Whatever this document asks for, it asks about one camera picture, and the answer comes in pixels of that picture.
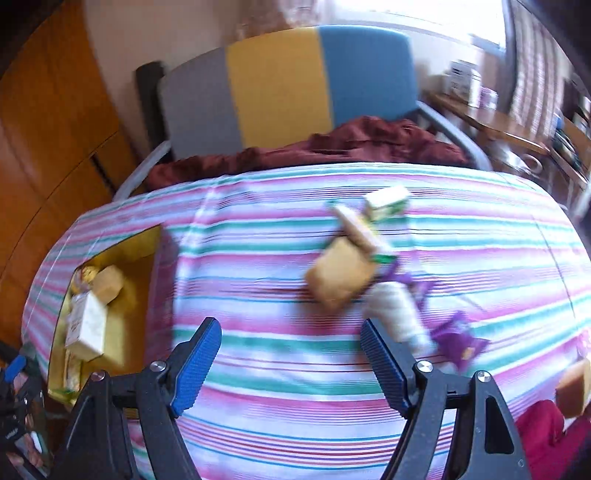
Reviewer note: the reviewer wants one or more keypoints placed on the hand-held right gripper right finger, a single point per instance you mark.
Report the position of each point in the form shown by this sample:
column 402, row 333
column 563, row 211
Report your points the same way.
column 383, row 364

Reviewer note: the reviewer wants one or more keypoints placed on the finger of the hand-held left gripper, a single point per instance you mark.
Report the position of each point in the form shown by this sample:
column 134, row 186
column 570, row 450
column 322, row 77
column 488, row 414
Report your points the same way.
column 16, row 368

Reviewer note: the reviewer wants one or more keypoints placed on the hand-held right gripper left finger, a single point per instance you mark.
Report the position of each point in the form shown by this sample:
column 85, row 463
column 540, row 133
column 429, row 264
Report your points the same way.
column 194, row 369

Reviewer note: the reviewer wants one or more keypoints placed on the white fuzzy snack packet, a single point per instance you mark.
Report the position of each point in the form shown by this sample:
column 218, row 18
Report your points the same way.
column 399, row 314

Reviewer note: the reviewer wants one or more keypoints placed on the yellow green packet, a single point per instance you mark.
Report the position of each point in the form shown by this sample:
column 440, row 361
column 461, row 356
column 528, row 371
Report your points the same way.
column 69, row 374

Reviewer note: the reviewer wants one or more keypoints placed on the purple snack packet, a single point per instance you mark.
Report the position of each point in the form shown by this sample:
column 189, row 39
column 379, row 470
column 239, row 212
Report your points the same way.
column 457, row 344
column 411, row 281

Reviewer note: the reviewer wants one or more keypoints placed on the white medicine box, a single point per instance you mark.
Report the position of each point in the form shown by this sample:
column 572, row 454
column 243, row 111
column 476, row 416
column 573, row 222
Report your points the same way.
column 87, row 323

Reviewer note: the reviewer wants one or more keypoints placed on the yellow candy packet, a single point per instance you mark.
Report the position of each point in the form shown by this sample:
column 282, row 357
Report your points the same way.
column 87, row 275

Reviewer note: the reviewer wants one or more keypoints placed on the gold tin box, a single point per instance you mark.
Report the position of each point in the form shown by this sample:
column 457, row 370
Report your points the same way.
column 138, row 258

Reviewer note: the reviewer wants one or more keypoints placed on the green-edged snack packet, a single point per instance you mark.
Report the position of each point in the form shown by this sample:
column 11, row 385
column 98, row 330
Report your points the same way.
column 358, row 228

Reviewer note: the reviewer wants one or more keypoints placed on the green and white box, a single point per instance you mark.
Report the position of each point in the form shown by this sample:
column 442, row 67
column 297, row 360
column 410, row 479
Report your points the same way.
column 388, row 203

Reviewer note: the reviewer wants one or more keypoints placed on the striped tablecloth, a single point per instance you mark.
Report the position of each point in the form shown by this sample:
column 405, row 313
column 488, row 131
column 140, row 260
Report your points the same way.
column 277, row 230

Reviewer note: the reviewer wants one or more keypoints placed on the person's red clothing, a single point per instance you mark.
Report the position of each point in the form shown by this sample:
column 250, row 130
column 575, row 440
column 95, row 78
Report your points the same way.
column 549, row 443

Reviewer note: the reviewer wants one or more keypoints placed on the maroon blanket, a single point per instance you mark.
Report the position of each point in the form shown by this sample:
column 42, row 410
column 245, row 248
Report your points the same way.
column 369, row 143

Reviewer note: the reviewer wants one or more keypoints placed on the wooden wardrobe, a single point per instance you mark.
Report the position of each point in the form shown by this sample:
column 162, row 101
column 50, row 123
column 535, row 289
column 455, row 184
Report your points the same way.
column 46, row 138

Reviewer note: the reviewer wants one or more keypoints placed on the wooden side table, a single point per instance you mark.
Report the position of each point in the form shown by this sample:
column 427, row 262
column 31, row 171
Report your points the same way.
column 508, row 129

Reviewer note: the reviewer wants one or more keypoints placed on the black rolled mat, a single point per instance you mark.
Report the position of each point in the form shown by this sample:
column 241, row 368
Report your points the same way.
column 147, row 92

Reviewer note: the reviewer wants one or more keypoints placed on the purple cup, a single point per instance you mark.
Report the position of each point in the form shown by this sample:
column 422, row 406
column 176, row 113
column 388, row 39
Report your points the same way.
column 489, row 99

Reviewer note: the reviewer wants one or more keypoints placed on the grey yellow blue sofa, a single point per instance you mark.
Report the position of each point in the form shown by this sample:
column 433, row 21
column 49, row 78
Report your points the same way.
column 277, row 92

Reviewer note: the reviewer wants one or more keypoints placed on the white cardboard box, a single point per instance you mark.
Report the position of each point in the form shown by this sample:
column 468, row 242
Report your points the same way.
column 461, row 78

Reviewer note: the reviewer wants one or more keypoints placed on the striped curtain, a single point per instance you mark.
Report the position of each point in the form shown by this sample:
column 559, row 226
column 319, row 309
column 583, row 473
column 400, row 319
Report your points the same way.
column 535, row 69

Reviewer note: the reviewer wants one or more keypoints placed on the window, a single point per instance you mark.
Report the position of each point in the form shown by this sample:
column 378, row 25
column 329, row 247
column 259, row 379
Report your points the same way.
column 452, row 18

